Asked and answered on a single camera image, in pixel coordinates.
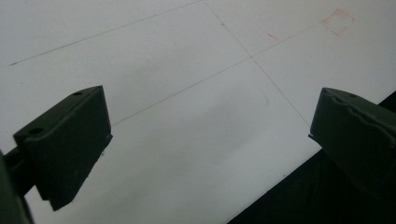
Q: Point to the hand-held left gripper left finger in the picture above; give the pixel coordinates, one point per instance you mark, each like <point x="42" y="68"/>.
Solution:
<point x="65" y="146"/>

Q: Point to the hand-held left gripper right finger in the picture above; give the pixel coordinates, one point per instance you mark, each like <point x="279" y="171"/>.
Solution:
<point x="355" y="137"/>

